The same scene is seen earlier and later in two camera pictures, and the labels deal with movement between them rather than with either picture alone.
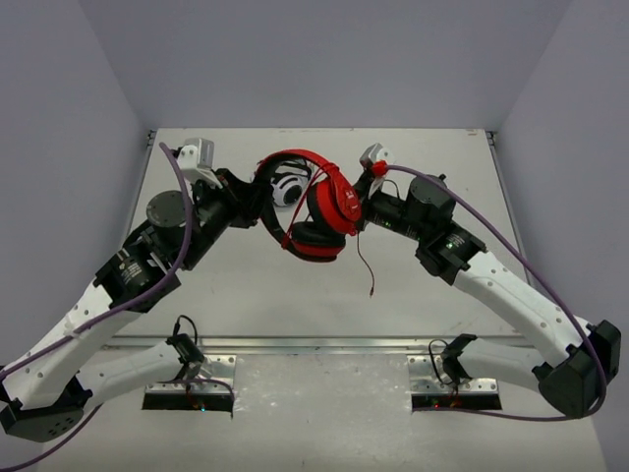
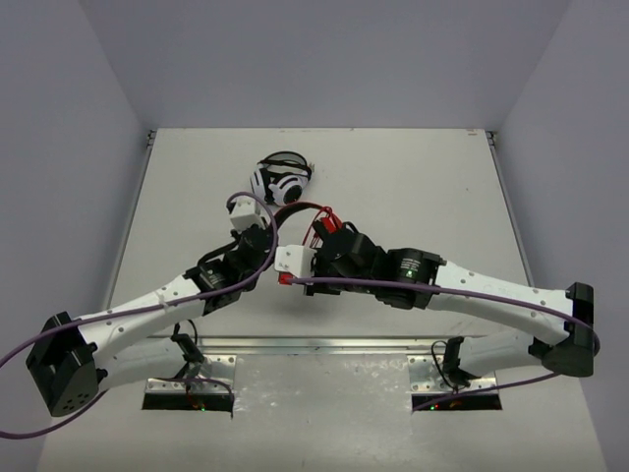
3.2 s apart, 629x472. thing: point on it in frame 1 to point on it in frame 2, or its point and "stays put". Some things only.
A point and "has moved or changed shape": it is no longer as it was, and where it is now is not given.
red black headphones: (333, 207) has moved or changed shape
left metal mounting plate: (215, 367) stays put
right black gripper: (362, 187) to (314, 288)
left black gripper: (238, 198) to (257, 236)
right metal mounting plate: (427, 377) stays put
